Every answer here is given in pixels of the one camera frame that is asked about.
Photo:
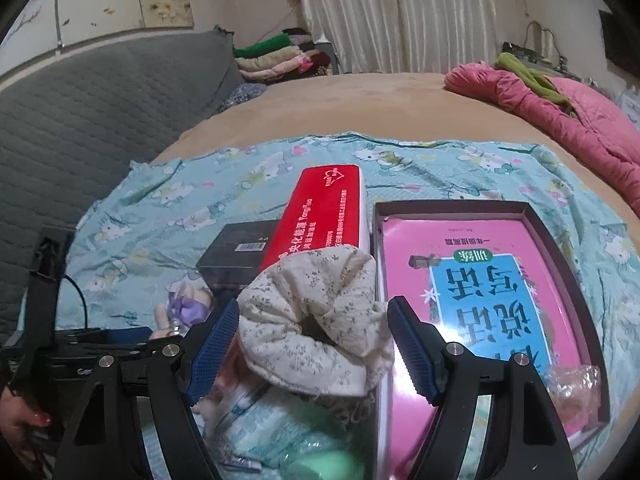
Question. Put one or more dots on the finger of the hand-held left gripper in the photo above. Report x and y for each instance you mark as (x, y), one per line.
(125, 335)

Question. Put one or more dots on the green garment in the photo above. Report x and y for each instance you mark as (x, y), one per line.
(530, 77)

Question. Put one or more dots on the black cardboard box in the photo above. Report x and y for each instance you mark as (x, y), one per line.
(235, 260)

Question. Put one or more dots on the stack of folded clothes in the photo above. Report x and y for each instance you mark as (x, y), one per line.
(270, 60)

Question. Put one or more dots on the grey quilted cover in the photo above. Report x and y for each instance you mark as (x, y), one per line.
(100, 125)

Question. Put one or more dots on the white patterned wall panel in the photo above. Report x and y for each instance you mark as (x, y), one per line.
(125, 0)

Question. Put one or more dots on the plush bear in dress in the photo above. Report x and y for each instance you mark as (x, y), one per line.
(187, 307)

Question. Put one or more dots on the person's left hand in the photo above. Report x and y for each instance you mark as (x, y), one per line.
(20, 425)

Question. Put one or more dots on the clear plastic bag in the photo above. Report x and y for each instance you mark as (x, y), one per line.
(575, 385)

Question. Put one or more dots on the dark patterned cloth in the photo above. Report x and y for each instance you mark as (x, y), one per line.
(242, 96)

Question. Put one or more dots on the cream floral scrunchie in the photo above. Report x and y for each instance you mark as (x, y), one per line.
(300, 310)

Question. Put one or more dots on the black television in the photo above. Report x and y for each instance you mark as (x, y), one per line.
(620, 40)

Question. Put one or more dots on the pink tray with dark frame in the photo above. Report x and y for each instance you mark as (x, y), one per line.
(500, 285)

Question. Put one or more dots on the beige bed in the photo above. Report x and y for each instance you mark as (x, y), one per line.
(375, 105)

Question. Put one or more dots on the pink quilt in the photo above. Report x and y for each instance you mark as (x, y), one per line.
(575, 125)

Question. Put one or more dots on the teal white tissue pack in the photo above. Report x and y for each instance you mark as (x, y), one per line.
(260, 425)

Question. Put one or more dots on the red cardboard box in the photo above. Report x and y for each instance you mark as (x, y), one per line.
(320, 210)

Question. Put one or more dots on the cartoon cat printed blanket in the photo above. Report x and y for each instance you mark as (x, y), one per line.
(200, 185)

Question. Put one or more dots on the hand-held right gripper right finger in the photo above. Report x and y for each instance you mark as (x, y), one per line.
(410, 355)

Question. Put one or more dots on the white curtain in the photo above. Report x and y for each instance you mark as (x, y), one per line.
(400, 10)

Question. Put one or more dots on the mint green puff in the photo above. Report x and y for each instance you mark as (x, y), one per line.
(320, 462)

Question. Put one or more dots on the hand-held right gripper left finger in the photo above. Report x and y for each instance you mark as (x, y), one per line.
(215, 347)

